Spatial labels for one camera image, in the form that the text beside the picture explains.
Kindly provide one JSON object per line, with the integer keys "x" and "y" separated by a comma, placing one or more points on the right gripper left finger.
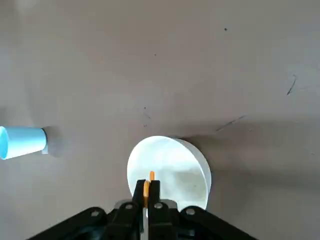
{"x": 112, "y": 225}

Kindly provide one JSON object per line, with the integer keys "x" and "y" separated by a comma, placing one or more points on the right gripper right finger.
{"x": 175, "y": 225}

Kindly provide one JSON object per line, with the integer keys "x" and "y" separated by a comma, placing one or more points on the orange brush white bristles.
{"x": 146, "y": 192}

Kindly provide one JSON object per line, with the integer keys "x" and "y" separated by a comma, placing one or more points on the light blue plastic cup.
{"x": 25, "y": 142}

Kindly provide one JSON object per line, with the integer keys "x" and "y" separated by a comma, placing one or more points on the white bowl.
{"x": 175, "y": 170}

